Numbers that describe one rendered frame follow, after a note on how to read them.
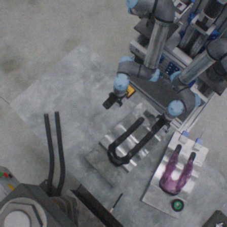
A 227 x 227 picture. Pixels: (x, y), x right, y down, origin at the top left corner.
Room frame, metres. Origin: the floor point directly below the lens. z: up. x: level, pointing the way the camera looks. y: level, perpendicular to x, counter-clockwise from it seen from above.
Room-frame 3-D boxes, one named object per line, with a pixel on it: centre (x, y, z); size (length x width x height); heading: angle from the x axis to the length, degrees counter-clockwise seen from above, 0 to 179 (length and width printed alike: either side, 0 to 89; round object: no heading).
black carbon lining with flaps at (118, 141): (0.34, -0.15, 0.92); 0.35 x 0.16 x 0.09; 145
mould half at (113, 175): (0.33, -0.13, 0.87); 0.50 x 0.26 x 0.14; 145
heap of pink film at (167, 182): (0.20, -0.47, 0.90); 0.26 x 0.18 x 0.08; 162
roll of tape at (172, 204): (0.01, -0.49, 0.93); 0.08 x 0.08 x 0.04
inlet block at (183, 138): (0.47, -0.50, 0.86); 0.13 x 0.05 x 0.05; 162
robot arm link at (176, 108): (0.51, -0.33, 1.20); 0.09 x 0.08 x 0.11; 125
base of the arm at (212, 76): (0.87, -0.62, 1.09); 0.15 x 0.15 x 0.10
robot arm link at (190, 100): (0.58, -0.40, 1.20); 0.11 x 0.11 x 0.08; 35
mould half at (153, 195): (0.20, -0.48, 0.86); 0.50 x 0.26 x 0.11; 162
